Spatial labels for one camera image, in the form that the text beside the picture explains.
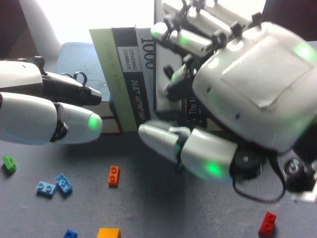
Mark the green spine book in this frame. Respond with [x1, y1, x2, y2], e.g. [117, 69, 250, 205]
[88, 24, 138, 132]

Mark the yellow-orange toy brick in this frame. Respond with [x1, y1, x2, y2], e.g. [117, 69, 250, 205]
[96, 228, 122, 238]

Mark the black Most Excellent book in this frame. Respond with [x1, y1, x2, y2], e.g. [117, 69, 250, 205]
[181, 95, 211, 128]

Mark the blue cover book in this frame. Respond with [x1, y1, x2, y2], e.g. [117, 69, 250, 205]
[55, 42, 117, 117]

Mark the black Let It Be book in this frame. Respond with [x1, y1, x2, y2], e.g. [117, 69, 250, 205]
[153, 0, 197, 120]

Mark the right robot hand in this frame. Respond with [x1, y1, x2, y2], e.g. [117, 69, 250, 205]
[137, 0, 317, 186]

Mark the green toy brick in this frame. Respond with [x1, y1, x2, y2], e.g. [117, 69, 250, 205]
[2, 155, 17, 176]

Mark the grey table cloth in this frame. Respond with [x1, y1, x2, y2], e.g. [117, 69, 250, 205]
[0, 39, 317, 238]

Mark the red toy brick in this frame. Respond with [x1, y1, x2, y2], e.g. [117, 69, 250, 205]
[258, 211, 277, 237]

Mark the black Covering Commute book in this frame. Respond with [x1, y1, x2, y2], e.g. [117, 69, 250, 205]
[111, 23, 154, 132]

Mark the orange toy brick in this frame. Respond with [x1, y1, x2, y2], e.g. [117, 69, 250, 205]
[107, 166, 121, 187]

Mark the light blue toy brick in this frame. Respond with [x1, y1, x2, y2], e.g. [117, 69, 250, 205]
[55, 173, 73, 193]
[36, 181, 58, 198]

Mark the white 1000 book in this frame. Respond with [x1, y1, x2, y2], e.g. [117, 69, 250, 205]
[135, 0, 158, 131]

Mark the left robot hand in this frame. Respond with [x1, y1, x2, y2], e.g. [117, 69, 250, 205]
[0, 56, 104, 146]

